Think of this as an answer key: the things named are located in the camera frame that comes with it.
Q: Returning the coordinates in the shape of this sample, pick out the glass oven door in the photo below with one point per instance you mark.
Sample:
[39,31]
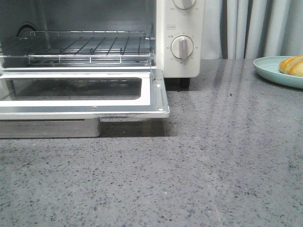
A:
[73,103]

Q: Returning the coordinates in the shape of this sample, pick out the golden striped bread roll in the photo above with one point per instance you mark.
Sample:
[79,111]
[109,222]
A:
[292,66]

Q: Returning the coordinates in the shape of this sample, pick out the lower white oven knob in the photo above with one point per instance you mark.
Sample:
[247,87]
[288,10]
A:
[182,47]

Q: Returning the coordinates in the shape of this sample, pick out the white oven knob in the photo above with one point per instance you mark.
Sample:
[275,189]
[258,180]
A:
[182,47]
[184,4]

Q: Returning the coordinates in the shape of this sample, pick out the white Toshiba toaster oven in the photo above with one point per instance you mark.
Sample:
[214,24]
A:
[160,19]

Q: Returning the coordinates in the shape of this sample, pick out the upper white oven knob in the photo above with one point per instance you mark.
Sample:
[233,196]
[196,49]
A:
[184,4]

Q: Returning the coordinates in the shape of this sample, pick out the grey white curtain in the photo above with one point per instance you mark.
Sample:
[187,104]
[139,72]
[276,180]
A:
[250,29]

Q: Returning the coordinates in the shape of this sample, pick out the light green plate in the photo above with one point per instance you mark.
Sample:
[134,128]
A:
[268,68]

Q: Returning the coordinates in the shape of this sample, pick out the metal wire oven rack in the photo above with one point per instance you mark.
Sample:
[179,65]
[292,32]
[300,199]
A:
[78,49]

